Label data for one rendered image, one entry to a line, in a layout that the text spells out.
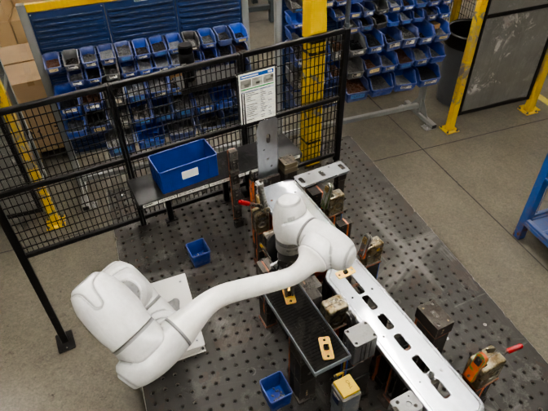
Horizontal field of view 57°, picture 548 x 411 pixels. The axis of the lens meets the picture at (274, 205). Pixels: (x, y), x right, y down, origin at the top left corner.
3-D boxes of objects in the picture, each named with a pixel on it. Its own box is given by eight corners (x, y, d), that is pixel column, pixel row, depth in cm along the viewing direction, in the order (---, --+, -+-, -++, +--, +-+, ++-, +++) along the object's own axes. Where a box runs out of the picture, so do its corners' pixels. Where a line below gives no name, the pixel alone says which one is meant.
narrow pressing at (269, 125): (278, 173, 259) (277, 116, 237) (258, 179, 256) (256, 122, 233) (278, 172, 260) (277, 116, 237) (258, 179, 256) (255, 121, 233)
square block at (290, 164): (297, 213, 281) (298, 161, 257) (285, 217, 278) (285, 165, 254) (290, 205, 286) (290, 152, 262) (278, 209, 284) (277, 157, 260)
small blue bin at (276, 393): (293, 404, 198) (293, 392, 192) (271, 415, 194) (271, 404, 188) (280, 381, 205) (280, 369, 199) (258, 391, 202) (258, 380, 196)
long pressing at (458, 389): (495, 406, 166) (496, 404, 165) (442, 439, 158) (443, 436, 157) (292, 178, 258) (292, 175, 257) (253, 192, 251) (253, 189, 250)
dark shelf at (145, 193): (302, 156, 270) (302, 152, 268) (139, 210, 240) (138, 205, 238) (283, 137, 284) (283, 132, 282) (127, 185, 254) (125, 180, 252)
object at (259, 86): (277, 117, 274) (276, 64, 253) (240, 127, 266) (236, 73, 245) (276, 115, 275) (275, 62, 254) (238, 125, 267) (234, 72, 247)
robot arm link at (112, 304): (130, 321, 199) (91, 280, 197) (161, 293, 203) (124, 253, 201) (108, 366, 124) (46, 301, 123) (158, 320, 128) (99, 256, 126)
